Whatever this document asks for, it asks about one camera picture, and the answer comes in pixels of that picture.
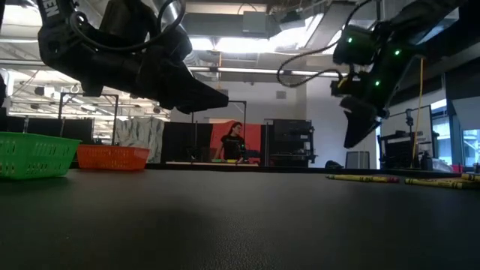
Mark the black bag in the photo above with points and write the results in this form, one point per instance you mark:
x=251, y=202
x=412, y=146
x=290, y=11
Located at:
x=333, y=164

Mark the grey bin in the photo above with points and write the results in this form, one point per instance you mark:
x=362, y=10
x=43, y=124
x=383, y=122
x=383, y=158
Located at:
x=358, y=159

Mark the black curtain panel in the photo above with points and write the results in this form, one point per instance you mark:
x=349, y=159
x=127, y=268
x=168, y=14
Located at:
x=75, y=129
x=180, y=142

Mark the grey ceiling box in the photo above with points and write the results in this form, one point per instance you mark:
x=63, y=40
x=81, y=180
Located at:
x=254, y=22

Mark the green plastic basket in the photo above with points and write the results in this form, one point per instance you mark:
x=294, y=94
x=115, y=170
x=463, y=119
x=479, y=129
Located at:
x=37, y=157

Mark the black background robot arm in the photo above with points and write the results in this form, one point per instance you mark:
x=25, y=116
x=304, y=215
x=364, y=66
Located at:
x=253, y=153

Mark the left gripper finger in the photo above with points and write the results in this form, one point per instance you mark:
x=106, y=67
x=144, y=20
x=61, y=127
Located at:
x=187, y=95

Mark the ceiling light strip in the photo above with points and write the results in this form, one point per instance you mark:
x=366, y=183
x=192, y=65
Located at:
x=247, y=70

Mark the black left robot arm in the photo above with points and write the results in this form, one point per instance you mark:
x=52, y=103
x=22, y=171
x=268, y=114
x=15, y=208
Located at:
x=56, y=56

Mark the red backdrop cloth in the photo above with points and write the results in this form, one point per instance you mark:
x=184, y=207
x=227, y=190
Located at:
x=253, y=138

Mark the person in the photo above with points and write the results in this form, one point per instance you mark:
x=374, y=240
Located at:
x=232, y=146

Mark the black equipment rack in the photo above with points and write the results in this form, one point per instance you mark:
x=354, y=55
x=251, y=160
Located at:
x=292, y=129

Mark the black equipment cart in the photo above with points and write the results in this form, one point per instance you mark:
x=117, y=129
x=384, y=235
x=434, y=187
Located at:
x=397, y=150

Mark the white board panel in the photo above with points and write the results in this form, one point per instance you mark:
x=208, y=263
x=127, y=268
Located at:
x=412, y=120

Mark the grey workbench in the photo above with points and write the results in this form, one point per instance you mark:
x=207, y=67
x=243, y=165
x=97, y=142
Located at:
x=187, y=163

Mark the orange plastic basket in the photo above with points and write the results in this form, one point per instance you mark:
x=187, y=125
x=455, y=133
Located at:
x=112, y=159

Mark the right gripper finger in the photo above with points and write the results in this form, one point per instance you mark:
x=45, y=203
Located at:
x=358, y=123

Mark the patterned fabric curtain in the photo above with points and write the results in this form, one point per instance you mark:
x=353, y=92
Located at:
x=138, y=138

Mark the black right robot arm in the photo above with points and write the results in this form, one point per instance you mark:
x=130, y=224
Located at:
x=412, y=22

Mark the black frame stand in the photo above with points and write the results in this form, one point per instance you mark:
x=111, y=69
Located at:
x=245, y=112
x=86, y=95

